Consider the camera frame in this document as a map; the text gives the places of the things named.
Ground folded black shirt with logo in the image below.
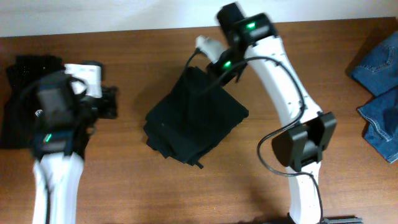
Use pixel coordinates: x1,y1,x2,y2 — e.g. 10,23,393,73
1,55,65,149

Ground black pants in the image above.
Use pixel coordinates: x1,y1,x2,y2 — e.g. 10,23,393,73
144,67,249,168

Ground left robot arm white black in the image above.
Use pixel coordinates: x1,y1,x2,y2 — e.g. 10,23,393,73
32,83,118,223

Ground blue denim jeans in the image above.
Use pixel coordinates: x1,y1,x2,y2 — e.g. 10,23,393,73
349,32,397,163

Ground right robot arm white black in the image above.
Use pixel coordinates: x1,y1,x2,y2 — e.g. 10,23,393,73
197,4,337,223

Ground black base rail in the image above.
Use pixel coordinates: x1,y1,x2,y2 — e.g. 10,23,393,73
322,218,363,224

